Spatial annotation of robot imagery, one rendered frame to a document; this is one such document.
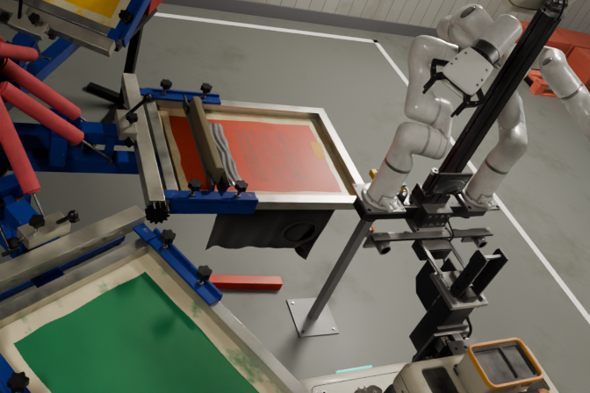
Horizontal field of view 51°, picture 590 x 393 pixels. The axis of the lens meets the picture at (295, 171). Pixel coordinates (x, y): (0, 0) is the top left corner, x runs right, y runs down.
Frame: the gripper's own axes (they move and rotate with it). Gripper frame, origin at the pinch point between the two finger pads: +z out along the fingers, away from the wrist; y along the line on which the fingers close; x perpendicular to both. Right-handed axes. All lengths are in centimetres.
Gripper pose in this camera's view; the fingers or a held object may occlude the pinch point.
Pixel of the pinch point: (440, 101)
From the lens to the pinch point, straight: 160.4
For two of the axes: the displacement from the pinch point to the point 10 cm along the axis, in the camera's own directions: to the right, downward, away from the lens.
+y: -7.3, -6.6, 1.4
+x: 0.1, -2.1, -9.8
